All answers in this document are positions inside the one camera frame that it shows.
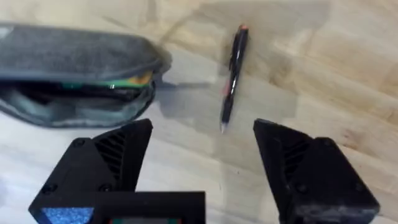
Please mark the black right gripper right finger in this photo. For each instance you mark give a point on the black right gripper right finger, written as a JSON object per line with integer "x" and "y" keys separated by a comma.
{"x": 320, "y": 183}

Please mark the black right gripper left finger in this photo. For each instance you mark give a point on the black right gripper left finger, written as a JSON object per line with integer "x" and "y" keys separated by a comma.
{"x": 93, "y": 168}

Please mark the grey soft zip bag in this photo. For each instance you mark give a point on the grey soft zip bag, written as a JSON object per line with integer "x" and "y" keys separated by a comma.
{"x": 71, "y": 77}

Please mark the black pen with orange end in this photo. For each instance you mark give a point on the black pen with orange end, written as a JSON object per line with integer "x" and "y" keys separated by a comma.
{"x": 234, "y": 74}

